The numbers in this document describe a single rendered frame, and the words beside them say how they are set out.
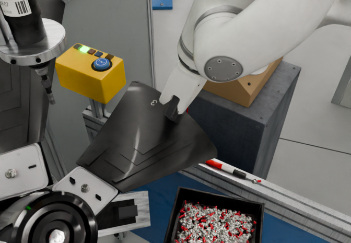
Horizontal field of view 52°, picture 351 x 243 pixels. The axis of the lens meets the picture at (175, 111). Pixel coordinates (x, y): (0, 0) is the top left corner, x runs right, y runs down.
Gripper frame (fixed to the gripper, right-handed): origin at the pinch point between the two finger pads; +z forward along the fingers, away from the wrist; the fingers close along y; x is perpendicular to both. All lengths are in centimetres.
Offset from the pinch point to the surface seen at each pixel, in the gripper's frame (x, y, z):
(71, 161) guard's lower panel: -42, -29, 117
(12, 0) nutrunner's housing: -13.6, 23.7, -30.5
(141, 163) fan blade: 0.9, 13.1, 0.6
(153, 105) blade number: -4.4, 0.0, 2.1
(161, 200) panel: 6, -14, 65
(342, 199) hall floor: 84, -87, 96
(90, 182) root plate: -4.1, 20.5, 1.6
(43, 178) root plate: -8.0, 26.6, -5.2
